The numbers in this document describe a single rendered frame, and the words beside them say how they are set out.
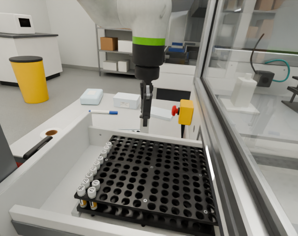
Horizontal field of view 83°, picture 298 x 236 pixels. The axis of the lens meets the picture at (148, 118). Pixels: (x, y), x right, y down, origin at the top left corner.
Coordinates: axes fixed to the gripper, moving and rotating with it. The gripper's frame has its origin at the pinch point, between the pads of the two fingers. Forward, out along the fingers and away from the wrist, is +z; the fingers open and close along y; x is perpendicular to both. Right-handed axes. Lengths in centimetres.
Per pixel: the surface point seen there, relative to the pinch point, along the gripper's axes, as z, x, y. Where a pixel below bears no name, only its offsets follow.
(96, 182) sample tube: -7.5, 10.7, -31.8
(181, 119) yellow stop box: -2.4, -13.0, -0.9
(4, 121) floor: 84, 160, 148
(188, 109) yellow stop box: -6.2, -14.6, -1.3
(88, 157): 0.1, 15.8, -16.8
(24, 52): 21, 189, 286
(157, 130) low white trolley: 7.9, -6.6, 7.6
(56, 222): -5.5, 15.4, -36.7
